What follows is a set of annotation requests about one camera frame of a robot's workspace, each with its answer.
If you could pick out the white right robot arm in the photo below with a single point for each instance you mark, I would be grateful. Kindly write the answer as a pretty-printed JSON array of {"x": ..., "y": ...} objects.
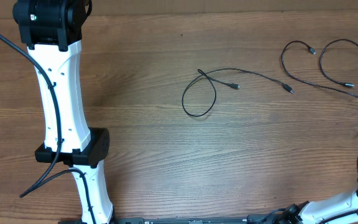
[{"x": 339, "y": 209}]

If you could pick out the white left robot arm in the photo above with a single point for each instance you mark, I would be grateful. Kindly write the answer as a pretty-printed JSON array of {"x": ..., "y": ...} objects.
[{"x": 52, "y": 33}]

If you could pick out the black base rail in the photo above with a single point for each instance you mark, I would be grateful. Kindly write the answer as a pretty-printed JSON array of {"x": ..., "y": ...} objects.
[{"x": 250, "y": 219}]

